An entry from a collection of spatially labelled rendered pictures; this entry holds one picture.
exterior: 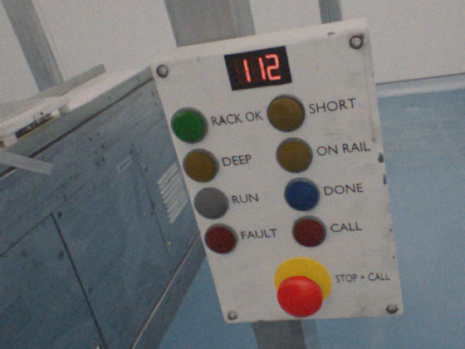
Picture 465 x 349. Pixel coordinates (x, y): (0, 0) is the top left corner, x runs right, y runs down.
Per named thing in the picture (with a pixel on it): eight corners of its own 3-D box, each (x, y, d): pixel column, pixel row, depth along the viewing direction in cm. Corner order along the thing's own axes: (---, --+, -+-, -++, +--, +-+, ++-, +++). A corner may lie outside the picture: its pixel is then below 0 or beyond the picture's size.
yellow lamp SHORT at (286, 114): (305, 130, 39) (299, 95, 38) (271, 135, 39) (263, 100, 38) (306, 126, 39) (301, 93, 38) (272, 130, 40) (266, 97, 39)
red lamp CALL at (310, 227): (326, 248, 43) (321, 219, 42) (295, 250, 43) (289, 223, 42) (327, 243, 43) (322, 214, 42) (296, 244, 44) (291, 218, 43)
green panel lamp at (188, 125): (208, 142, 40) (198, 109, 39) (175, 145, 41) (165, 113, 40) (210, 138, 41) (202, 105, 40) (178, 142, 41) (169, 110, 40)
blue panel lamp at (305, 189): (320, 211, 41) (315, 181, 40) (287, 213, 42) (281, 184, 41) (320, 206, 42) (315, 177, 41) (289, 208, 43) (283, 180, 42)
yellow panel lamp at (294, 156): (313, 172, 40) (307, 140, 39) (279, 175, 41) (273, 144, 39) (314, 168, 41) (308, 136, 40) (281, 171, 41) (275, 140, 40)
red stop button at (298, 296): (325, 321, 43) (317, 282, 42) (280, 323, 44) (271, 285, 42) (329, 287, 47) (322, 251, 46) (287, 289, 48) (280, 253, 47)
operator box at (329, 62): (403, 317, 46) (368, 26, 36) (224, 325, 49) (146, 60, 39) (400, 275, 51) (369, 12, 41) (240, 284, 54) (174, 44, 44)
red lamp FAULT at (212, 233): (237, 254, 44) (230, 228, 43) (208, 257, 45) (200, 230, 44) (239, 249, 45) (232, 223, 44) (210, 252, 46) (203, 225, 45)
